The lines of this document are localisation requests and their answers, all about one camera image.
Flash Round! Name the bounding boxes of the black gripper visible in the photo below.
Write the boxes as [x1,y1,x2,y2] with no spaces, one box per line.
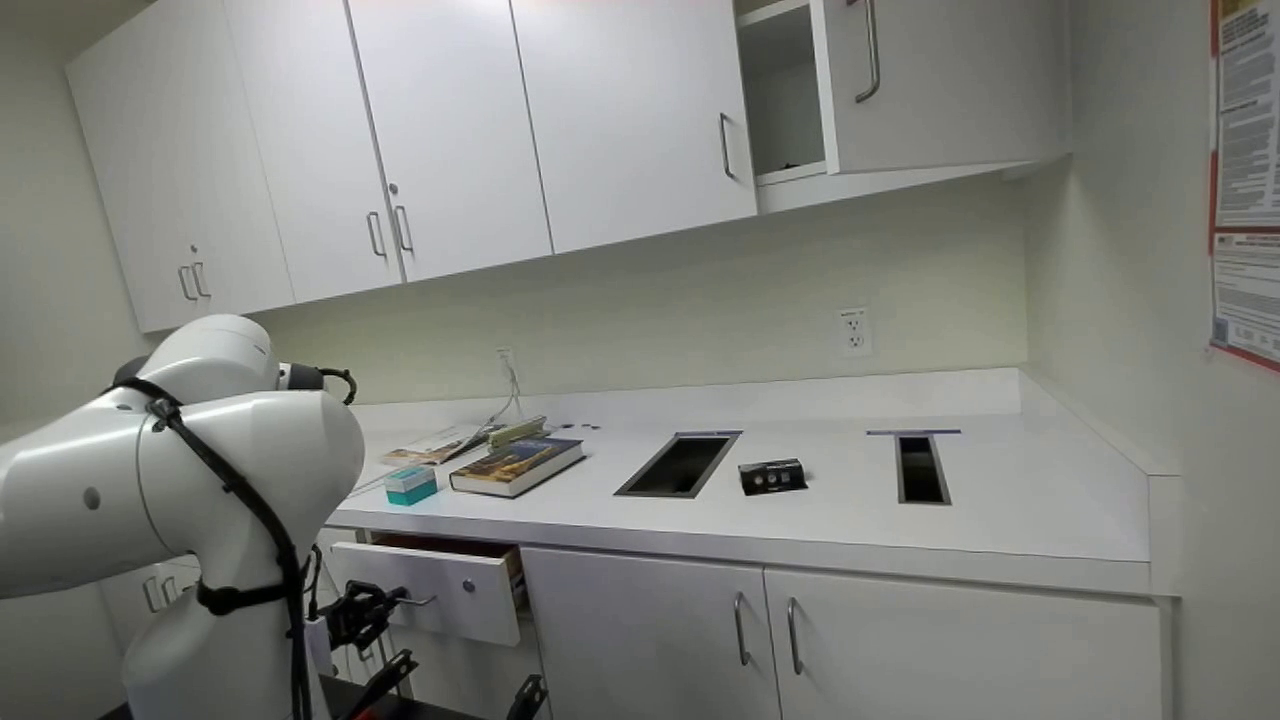
[318,581,412,657]

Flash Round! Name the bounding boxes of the white cabinet drawer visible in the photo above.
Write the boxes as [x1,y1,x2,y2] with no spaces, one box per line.
[326,531,532,653]

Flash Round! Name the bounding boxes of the white base cabinet door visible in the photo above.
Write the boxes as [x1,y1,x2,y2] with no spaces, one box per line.
[520,545,785,720]
[760,563,1175,720]

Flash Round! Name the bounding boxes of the white side cabinet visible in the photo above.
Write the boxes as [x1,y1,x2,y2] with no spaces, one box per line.
[92,551,203,661]

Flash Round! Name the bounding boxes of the black lever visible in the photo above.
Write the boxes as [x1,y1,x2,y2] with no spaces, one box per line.
[349,647,420,720]

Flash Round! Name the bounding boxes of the small teal box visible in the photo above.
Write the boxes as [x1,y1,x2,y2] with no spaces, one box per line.
[382,460,442,512]

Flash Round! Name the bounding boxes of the loose white papers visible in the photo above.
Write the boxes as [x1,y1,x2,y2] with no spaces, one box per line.
[382,411,551,473]

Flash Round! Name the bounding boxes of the small black device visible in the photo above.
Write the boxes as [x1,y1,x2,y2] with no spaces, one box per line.
[737,455,815,500]

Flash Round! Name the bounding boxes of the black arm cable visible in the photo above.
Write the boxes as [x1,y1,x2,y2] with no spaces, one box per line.
[104,355,362,720]

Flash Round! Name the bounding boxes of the black bracket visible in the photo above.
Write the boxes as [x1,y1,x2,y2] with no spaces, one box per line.
[503,667,551,720]

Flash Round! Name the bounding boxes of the thin white cable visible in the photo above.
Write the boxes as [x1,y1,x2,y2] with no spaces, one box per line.
[492,348,527,431]

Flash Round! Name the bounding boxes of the white wall cabinet door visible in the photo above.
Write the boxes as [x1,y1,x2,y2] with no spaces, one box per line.
[64,7,203,338]
[821,0,1070,179]
[341,0,555,288]
[508,0,760,257]
[114,0,296,325]
[216,0,407,309]

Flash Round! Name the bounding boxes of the white wall power outlet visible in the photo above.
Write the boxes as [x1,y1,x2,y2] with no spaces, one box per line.
[836,305,876,355]

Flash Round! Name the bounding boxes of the open white wall cabinet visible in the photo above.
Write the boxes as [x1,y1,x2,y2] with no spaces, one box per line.
[731,0,1070,216]

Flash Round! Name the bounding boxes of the red-bordered wall poster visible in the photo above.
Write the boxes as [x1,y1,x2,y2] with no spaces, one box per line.
[1208,0,1280,240]
[1205,229,1280,378]

